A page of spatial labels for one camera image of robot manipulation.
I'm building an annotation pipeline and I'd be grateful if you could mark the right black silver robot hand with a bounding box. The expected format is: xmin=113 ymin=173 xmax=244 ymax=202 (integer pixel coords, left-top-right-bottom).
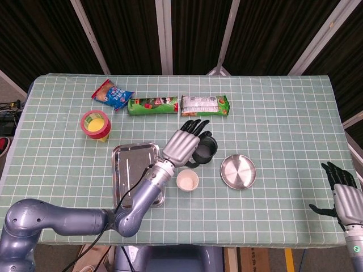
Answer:
xmin=308 ymin=161 xmax=363 ymax=227

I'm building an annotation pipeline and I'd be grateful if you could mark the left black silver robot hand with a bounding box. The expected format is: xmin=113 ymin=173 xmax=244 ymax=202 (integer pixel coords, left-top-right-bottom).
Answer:
xmin=161 ymin=118 xmax=213 ymax=168

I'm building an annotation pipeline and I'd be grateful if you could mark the black mug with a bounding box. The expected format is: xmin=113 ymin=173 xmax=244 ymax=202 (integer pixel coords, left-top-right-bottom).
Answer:
xmin=192 ymin=135 xmax=218 ymax=164

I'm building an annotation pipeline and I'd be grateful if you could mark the white paper cup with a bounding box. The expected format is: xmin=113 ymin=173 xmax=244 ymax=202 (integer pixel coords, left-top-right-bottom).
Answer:
xmin=176 ymin=169 xmax=199 ymax=192

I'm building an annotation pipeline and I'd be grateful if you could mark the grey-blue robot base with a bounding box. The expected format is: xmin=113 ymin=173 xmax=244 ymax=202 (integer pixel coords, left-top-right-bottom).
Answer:
xmin=113 ymin=245 xmax=225 ymax=272

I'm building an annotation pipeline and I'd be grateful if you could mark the green white cookie package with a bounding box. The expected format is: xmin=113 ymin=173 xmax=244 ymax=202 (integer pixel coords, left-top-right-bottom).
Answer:
xmin=180 ymin=95 xmax=230 ymax=117

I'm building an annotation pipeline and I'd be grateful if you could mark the green snack tube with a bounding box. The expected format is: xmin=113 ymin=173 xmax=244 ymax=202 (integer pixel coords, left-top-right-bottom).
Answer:
xmin=127 ymin=96 xmax=180 ymax=116

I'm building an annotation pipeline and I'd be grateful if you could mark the rectangular steel tray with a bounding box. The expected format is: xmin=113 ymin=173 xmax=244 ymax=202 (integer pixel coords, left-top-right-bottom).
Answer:
xmin=111 ymin=142 xmax=167 ymax=209

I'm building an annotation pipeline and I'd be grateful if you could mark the round steel plate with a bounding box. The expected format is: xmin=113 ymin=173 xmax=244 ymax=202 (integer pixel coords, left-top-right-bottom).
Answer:
xmin=220 ymin=154 xmax=258 ymax=190

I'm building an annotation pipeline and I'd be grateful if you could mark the red tape roll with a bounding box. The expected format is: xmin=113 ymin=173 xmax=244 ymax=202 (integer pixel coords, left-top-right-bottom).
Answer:
xmin=80 ymin=109 xmax=112 ymax=140

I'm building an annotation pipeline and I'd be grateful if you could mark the blue red snack bag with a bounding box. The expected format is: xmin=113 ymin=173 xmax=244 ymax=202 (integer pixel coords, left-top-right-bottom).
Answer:
xmin=91 ymin=79 xmax=135 ymax=112

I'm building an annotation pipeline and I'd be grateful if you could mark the yellow box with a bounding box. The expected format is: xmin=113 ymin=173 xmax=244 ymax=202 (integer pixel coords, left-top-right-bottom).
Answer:
xmin=86 ymin=117 xmax=109 ymax=143

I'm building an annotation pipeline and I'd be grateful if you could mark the green checked tablecloth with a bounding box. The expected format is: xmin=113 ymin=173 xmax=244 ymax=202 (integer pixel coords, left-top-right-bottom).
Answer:
xmin=5 ymin=73 xmax=354 ymax=250

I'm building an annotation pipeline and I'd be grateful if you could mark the brown cardboard box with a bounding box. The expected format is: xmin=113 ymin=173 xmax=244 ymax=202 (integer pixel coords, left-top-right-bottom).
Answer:
xmin=72 ymin=245 xmax=113 ymax=272
xmin=223 ymin=247 xmax=270 ymax=272

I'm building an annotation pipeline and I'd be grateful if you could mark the black pleated curtain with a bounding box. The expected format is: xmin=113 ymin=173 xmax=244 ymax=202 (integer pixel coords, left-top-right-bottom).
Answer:
xmin=0 ymin=0 xmax=363 ymax=137

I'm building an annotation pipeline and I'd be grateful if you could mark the red white shoe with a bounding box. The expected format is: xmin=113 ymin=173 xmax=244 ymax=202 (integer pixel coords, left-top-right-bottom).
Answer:
xmin=0 ymin=137 xmax=11 ymax=156

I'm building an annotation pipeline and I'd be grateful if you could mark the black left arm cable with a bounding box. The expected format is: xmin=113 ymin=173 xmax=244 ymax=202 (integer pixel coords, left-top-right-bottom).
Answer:
xmin=72 ymin=167 xmax=154 ymax=267

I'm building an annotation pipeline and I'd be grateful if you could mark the white frame post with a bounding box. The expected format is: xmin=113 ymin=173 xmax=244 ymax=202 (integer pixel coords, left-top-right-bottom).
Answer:
xmin=155 ymin=0 xmax=174 ymax=75
xmin=208 ymin=0 xmax=242 ymax=76
xmin=341 ymin=110 xmax=363 ymax=130
xmin=289 ymin=0 xmax=351 ymax=76
xmin=70 ymin=0 xmax=111 ymax=75
xmin=0 ymin=69 xmax=28 ymax=97

